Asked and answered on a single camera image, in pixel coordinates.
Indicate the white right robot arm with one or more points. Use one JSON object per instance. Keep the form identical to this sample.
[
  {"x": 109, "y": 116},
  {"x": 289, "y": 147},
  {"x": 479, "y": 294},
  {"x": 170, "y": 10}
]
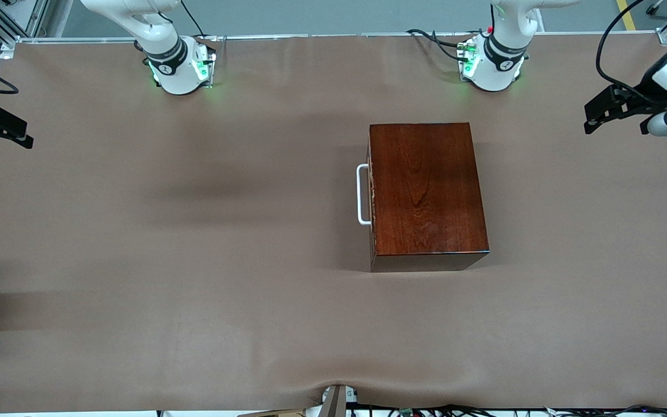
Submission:
[{"x": 177, "y": 75}]

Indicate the dark wooden drawer cabinet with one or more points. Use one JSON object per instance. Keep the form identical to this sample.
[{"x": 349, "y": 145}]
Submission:
[{"x": 426, "y": 191}]

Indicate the brown table cover sheet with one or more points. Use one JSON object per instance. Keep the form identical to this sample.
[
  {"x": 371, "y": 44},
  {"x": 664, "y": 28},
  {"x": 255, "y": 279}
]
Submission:
[{"x": 223, "y": 301}]

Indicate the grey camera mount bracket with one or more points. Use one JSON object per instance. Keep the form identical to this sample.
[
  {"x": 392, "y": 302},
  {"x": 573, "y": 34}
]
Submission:
[{"x": 336, "y": 402}]

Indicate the black stand foot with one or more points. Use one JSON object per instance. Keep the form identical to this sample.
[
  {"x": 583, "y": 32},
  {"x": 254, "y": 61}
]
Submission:
[{"x": 655, "y": 7}]

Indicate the brown cardboard piece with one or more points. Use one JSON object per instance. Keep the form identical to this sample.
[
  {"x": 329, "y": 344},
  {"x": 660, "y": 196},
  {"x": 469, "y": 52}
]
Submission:
[{"x": 275, "y": 413}]

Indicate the light wooden drawer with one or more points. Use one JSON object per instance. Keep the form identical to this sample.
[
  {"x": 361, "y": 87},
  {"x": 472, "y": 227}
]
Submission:
[{"x": 370, "y": 174}]

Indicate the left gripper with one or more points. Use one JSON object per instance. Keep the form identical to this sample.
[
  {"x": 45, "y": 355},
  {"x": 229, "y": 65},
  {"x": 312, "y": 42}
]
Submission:
[{"x": 650, "y": 87}]

